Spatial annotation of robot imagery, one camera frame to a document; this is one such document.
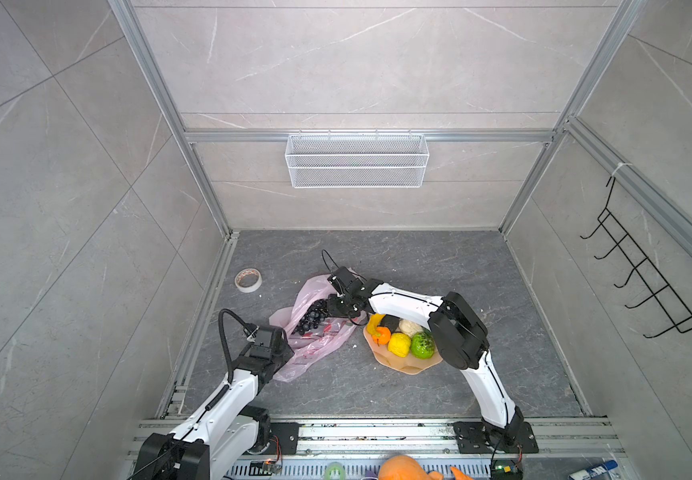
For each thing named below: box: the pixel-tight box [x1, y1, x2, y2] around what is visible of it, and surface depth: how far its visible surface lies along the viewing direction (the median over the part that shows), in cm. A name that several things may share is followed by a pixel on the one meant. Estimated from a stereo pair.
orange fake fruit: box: [372, 326, 391, 345], surface depth 86 cm
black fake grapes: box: [292, 299, 331, 335], surface depth 92 cm
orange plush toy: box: [378, 455, 473, 480], surface depth 65 cm
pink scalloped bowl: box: [363, 319, 444, 375], surface depth 86 cm
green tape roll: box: [324, 462, 347, 480], surface depth 71 cm
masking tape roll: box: [234, 268, 263, 293], surface depth 106 cm
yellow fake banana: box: [366, 312, 386, 336], surface depth 87 cm
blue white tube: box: [568, 460, 619, 480], surface depth 70 cm
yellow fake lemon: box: [388, 332, 411, 358], surface depth 86 cm
